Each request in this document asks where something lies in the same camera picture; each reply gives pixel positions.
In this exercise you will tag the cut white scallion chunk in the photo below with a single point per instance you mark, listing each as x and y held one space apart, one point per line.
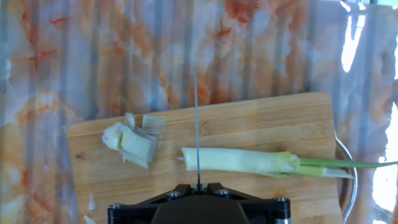
136 144

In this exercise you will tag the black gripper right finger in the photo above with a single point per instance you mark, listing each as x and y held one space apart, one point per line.
267 211

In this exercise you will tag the round metal rim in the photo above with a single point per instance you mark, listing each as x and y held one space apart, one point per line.
354 174

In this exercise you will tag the wooden cutting board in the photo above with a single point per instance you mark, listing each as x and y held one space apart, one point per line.
248 124

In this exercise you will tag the translucent scallion skin piece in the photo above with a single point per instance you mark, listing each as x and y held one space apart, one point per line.
154 124

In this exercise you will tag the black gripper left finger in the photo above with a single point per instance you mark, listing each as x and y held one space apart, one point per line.
136 213

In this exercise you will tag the steel kitchen knife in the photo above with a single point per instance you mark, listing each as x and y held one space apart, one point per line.
196 124

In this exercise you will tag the long scallion stalk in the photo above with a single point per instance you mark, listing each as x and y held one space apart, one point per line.
242 161

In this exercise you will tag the orange marble pattern mat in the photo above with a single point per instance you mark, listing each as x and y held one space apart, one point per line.
77 62

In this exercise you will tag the small white scallion bit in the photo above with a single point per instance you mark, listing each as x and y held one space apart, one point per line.
89 220
91 202

